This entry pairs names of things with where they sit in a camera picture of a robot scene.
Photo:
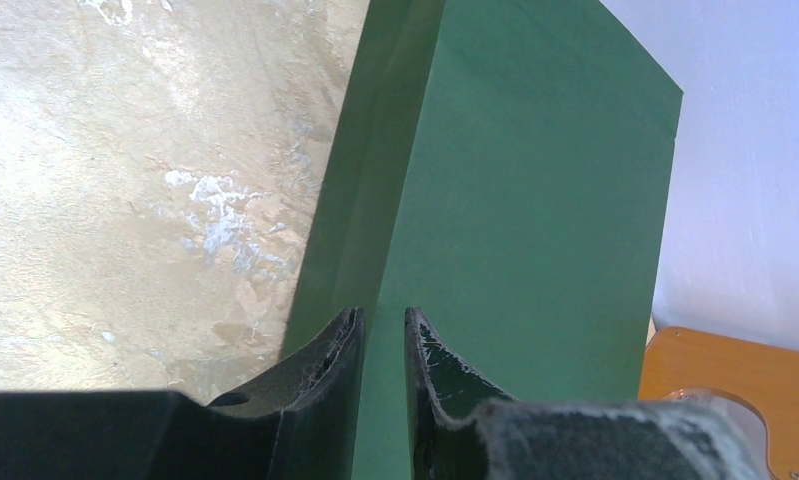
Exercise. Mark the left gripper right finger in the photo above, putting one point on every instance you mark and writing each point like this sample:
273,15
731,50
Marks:
463,426

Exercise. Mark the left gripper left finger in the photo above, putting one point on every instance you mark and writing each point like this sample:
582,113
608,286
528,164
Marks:
296,420

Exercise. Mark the orange wooden shelf rack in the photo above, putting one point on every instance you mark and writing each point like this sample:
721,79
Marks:
681,363

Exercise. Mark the green paper bag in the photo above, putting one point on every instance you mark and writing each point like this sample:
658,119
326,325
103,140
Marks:
503,166

